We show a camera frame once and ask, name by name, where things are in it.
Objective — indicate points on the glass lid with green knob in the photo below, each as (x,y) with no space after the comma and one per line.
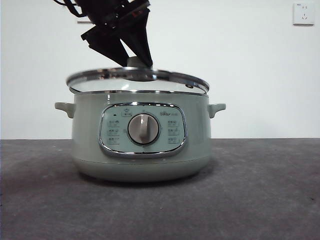
(112,83)

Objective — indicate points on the white wall socket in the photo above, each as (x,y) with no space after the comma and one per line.
(83,22)
(303,13)

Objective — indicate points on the pale green electric cooking pot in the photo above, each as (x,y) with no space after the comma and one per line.
(87,150)

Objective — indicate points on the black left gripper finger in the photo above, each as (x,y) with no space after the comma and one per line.
(105,41)
(140,40)

